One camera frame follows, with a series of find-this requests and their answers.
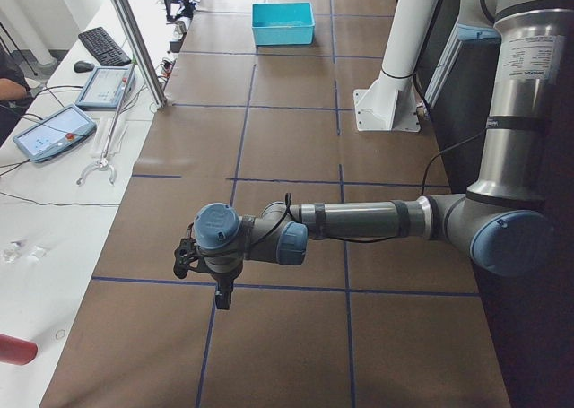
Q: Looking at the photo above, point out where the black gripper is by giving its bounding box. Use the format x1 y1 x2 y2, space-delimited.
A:
211 265 243 310

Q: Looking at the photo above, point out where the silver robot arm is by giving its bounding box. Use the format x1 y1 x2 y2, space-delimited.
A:
174 0 573 309

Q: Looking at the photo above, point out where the grey reacher grabber tool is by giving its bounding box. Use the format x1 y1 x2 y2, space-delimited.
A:
76 93 129 186

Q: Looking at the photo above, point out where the crumpled clear plastic wrap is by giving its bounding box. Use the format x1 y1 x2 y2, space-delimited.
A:
1 239 50 264

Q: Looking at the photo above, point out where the red cylinder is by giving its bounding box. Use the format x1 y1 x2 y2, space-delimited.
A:
0 334 38 366

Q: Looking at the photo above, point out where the near teach pendant tablet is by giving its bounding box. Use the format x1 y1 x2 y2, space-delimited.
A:
13 104 97 163

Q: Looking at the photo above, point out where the teach pendant tablet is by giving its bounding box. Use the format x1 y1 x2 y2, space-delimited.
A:
75 65 135 111
13 104 97 163

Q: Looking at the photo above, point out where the far teach pendant tablet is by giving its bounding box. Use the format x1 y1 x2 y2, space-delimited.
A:
75 65 135 111

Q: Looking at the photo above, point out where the silver metal cup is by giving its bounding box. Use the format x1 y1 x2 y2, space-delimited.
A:
173 20 187 39

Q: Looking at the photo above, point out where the black computer mouse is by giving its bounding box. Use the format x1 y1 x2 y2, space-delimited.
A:
73 60 95 74

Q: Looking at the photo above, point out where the teal plastic bin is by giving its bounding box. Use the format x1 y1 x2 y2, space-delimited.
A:
251 2 316 47

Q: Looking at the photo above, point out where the black keyboard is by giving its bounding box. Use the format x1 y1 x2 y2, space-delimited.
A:
78 27 132 66

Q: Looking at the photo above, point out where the person in black shirt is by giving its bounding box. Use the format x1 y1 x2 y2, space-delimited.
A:
0 48 33 143

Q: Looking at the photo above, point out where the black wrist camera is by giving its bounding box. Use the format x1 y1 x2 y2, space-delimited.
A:
173 238 198 279

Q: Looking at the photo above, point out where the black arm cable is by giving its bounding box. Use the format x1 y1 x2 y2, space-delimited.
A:
183 127 488 252

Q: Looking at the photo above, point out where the aluminium frame post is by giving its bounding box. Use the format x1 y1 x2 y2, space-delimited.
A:
110 0 167 109

